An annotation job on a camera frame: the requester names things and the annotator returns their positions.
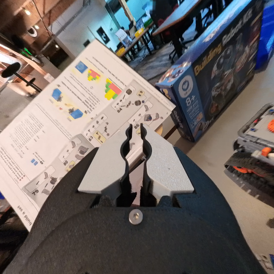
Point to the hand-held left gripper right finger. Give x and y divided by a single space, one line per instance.
169 171

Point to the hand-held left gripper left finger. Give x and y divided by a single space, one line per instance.
102 171

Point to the grey orange tracked toy vehicle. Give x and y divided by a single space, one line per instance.
252 149

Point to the blue plastic bin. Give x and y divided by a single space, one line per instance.
266 38

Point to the white instruction booklet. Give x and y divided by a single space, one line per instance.
64 117

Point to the blue cardboard box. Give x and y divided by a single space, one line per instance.
224 75

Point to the long wooden table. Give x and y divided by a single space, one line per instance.
137 40
171 15

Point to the black round stand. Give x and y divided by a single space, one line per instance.
12 69

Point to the yellow bin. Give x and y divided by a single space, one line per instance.
139 33

